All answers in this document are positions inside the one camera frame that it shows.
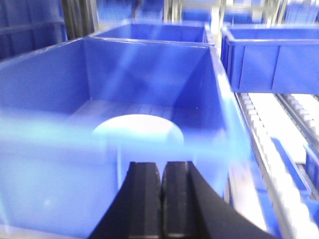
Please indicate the blue bin right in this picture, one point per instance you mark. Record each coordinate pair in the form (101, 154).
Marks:
(277, 59)

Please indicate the large blue bin front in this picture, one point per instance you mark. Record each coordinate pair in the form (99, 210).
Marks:
(97, 137)

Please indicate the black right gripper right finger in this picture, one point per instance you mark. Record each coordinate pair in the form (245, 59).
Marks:
(194, 206)

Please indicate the blue bin behind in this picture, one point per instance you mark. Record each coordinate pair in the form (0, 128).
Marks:
(188, 32)

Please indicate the roller conveyor rails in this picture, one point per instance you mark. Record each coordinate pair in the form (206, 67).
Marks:
(286, 146)

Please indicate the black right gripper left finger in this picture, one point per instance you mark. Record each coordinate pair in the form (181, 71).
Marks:
(135, 212)

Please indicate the light blue round tray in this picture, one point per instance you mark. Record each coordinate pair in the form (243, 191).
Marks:
(139, 138)

